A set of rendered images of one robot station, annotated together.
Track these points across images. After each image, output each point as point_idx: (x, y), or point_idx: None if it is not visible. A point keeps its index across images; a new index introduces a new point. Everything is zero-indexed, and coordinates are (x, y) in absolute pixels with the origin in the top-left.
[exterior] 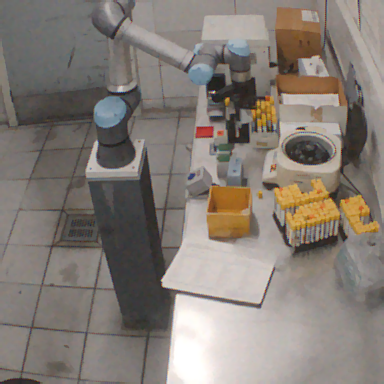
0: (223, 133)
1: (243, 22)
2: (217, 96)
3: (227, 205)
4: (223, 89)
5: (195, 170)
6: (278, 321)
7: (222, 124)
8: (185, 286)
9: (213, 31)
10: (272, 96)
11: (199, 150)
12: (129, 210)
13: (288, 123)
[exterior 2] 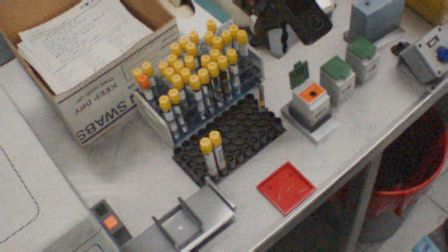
0: (308, 87)
1: None
2: (322, 10)
3: (421, 5)
4: (296, 4)
5: (429, 56)
6: None
7: (232, 182)
8: None
9: (5, 223)
10: (133, 71)
11: (344, 151)
12: None
13: (180, 34)
